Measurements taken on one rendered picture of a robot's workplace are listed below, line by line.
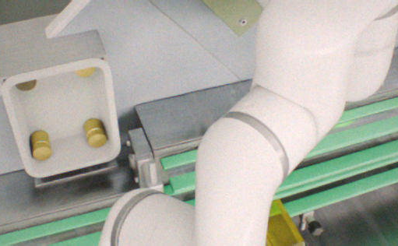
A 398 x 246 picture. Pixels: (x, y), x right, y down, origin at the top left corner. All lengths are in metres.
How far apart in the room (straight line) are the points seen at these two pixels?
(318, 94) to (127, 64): 0.53
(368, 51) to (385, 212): 0.77
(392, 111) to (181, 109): 0.42
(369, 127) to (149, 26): 0.45
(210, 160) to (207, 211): 0.05
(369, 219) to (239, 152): 0.86
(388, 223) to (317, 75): 0.85
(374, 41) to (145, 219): 0.29
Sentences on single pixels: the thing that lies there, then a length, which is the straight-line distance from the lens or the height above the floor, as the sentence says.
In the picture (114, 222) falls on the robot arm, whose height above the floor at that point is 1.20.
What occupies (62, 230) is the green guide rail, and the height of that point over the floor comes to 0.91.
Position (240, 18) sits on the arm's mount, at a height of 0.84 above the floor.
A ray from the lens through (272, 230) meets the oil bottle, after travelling 0.99.
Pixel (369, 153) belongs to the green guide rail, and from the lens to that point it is 1.11.
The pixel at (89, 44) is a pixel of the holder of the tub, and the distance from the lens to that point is 0.88.
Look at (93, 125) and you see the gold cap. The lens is 0.99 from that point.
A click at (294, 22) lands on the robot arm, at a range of 0.48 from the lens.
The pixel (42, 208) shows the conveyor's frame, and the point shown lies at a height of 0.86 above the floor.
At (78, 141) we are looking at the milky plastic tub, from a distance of 1.01.
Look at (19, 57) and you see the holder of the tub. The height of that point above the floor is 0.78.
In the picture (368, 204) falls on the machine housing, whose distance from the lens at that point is 1.32.
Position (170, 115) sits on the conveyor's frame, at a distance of 1.00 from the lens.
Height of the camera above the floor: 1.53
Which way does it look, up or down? 44 degrees down
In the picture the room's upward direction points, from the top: 152 degrees clockwise
